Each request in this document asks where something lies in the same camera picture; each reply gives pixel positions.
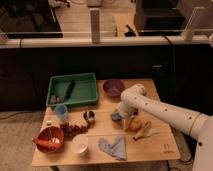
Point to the green sponge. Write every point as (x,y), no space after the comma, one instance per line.
(115,116)

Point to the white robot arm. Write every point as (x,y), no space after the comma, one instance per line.
(197,125)

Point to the small metal cup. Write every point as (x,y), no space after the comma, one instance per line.
(89,116)

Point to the blue plastic cup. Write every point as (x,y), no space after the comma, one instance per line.
(61,111)

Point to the white paper cup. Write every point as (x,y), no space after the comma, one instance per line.
(79,144)

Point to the purple bowl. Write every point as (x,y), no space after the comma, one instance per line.
(113,87)

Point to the black tool in tray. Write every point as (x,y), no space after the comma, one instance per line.
(62,96)

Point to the green plastic tray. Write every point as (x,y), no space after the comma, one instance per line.
(84,92)

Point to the orange fruit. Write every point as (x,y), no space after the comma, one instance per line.
(132,123)

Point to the black object on floor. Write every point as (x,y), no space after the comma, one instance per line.
(130,32)

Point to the bunch of dark grapes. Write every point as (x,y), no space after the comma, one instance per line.
(70,130)

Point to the red bowl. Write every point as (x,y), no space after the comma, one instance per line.
(49,139)

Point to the black box background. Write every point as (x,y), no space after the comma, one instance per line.
(158,15)

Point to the white post left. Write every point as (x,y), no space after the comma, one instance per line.
(95,25)

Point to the white bracket right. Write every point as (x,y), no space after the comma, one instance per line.
(189,30)

